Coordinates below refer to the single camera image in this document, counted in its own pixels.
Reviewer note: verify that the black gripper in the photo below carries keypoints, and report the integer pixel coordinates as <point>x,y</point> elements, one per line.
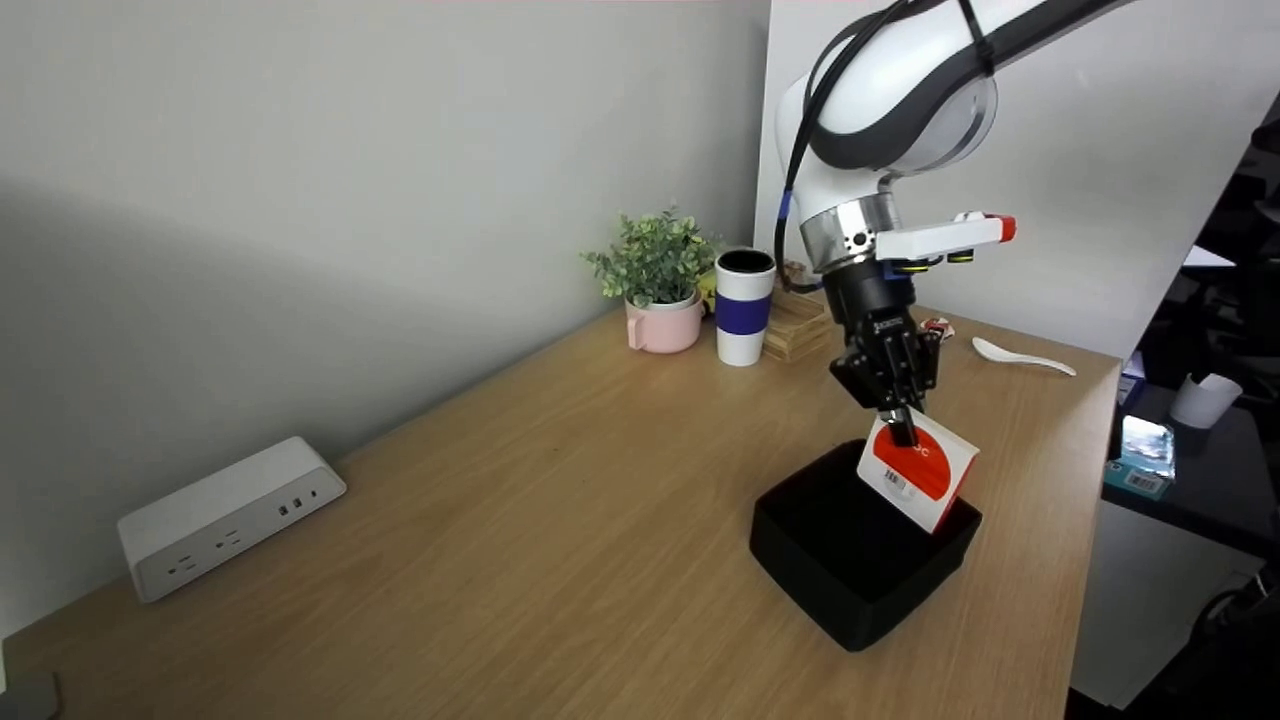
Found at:
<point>880,340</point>

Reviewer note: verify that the white book with red circle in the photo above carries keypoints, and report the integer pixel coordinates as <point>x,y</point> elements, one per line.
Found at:
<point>920,473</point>

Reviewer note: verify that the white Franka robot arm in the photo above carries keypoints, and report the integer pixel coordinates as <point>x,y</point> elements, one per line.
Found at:
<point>907,93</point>

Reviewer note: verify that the black fabric box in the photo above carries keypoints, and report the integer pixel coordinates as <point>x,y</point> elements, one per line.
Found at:
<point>832,563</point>

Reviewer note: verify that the white power strip box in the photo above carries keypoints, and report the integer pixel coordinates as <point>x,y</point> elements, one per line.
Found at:
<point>221,512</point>

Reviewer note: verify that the small red white trinket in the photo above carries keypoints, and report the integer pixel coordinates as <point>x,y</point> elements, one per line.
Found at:
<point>940,326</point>

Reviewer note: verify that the white ceramic spoon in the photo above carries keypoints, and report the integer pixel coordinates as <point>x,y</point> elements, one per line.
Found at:
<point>1003,353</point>

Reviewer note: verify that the stack of wooden coasters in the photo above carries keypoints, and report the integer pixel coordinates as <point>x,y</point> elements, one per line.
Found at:
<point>795,332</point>

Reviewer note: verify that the white cup with blue band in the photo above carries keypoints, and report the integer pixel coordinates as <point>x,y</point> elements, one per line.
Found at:
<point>741,313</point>

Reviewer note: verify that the teal glossy card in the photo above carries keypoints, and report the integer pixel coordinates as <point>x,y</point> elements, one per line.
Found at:
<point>1145,456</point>

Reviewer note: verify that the pink plant pot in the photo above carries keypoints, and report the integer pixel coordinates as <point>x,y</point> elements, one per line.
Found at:
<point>667,326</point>

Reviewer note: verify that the white paper cup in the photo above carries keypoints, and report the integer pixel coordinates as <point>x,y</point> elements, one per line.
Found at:
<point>1200,402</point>

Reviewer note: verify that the green artificial plant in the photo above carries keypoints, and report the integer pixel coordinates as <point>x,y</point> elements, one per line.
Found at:
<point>652,256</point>

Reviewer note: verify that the black side desk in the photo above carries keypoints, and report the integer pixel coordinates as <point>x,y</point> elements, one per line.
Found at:
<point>1213,487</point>

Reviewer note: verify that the dark equipment stack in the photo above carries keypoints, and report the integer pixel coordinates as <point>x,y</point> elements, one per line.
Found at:
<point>1227,267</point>

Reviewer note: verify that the black chair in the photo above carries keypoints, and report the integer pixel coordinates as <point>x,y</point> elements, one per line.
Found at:
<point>1200,662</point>

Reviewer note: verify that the white wrist camera red tip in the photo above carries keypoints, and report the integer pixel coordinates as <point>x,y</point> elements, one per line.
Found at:
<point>940,236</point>

